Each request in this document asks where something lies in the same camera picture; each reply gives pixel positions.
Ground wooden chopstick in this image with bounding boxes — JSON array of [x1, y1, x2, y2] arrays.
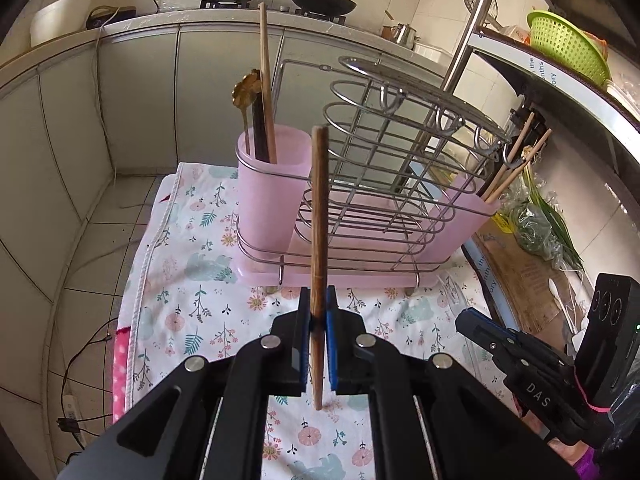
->
[[481, 111, 536, 196], [310, 126, 331, 412], [258, 2, 279, 165], [486, 129, 553, 202]]

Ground pink dotted cloth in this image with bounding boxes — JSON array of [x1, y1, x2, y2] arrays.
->
[[112, 329, 133, 423]]

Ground cardboard box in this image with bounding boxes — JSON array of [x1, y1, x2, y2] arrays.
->
[[472, 230, 578, 338]]

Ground grey kitchen counter cabinets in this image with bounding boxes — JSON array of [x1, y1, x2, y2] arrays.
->
[[0, 7, 451, 271]]

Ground plastic bag of greens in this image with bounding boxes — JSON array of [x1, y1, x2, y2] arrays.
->
[[497, 165, 586, 273]]

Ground small steel pot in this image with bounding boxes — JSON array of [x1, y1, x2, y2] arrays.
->
[[382, 22, 422, 52]]

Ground pink plastic cutlery cup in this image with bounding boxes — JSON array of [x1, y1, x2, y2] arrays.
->
[[439, 172, 502, 262], [236, 127, 314, 262]]

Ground green plastic basket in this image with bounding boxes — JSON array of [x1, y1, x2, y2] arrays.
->
[[527, 10, 612, 87]]

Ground white plastic spoon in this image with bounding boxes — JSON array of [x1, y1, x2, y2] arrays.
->
[[547, 277, 577, 333]]

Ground pink plastic drip tray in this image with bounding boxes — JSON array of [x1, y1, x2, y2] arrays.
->
[[234, 247, 484, 291]]

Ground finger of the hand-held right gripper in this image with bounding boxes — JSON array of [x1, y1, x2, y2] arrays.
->
[[455, 308, 524, 362]]

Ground gas stove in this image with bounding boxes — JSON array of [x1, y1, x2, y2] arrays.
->
[[199, 0, 348, 25]]

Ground white power strip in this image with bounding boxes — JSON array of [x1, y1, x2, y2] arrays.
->
[[57, 392, 84, 436]]

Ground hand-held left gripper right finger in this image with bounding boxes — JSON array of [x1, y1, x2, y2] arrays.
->
[[323, 285, 582, 480]]

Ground white power cable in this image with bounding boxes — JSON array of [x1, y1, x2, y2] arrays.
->
[[90, 7, 121, 183]]

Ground floral printed cloth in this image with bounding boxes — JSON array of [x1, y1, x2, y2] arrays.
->
[[125, 160, 526, 480]]

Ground white round container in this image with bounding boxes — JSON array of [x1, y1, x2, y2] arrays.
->
[[30, 0, 94, 49]]

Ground black chopstick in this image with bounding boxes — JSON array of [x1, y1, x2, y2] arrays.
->
[[251, 94, 268, 160]]

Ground steel table pole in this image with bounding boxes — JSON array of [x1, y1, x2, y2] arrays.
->
[[441, 0, 507, 98]]

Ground steel wire dish rack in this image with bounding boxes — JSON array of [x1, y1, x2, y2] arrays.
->
[[235, 55, 524, 287]]

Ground black floor cable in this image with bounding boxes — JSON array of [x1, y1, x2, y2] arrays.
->
[[47, 317, 123, 466]]

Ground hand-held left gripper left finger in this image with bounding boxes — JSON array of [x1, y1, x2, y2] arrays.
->
[[57, 286, 312, 480]]

